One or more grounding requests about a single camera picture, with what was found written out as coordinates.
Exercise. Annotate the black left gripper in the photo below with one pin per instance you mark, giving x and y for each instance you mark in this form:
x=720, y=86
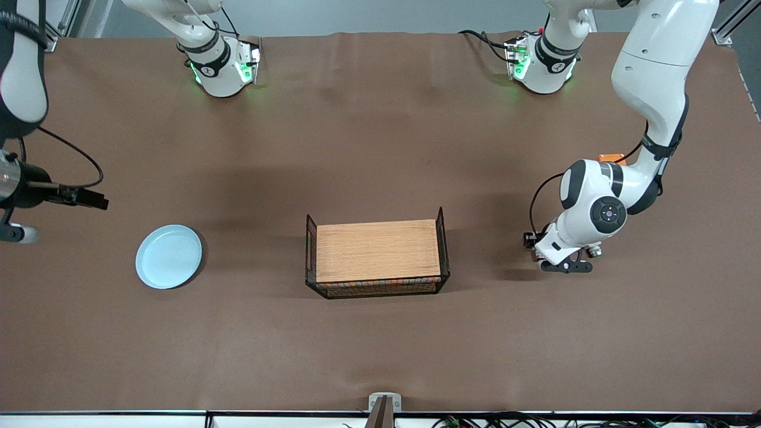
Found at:
x=528, y=239

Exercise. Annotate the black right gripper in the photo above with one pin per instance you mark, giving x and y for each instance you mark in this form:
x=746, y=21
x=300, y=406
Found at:
x=31, y=187

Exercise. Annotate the light blue round plate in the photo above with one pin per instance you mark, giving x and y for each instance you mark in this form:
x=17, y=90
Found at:
x=169, y=257

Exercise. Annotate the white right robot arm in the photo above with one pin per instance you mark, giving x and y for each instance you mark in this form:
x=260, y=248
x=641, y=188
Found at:
x=24, y=77

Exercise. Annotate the arm base box green light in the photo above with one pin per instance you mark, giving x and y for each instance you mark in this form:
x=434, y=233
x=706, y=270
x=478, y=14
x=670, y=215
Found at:
x=248, y=59
x=516, y=59

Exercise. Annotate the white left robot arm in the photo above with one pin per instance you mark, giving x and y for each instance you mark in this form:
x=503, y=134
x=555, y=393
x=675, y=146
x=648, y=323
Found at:
x=648, y=59

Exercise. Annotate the orange button box with hole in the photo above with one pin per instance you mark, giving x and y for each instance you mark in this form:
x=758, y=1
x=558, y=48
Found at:
x=611, y=158

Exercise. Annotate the wooden board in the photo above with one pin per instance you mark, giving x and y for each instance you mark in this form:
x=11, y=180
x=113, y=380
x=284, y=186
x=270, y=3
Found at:
x=377, y=249

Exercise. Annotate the brown table cover sheet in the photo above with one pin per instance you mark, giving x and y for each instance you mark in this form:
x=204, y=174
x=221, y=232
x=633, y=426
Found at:
x=357, y=356

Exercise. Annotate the silver-tipped button switch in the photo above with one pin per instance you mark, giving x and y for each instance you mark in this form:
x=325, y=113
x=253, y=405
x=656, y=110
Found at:
x=594, y=252

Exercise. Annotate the aluminium frame profile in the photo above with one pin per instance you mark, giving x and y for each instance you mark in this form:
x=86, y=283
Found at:
x=64, y=24
x=728, y=32

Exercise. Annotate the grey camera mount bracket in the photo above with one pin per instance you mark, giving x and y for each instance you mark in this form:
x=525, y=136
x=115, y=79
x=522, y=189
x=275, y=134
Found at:
x=384, y=403

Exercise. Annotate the white table edge rail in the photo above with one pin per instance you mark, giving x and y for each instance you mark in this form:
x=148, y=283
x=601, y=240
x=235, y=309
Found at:
x=89, y=421

